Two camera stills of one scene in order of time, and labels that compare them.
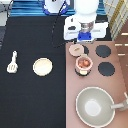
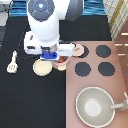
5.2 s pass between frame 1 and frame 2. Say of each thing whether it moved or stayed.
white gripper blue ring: moved
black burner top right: stayed
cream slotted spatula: stayed
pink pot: moved
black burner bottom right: stayed
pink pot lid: stayed
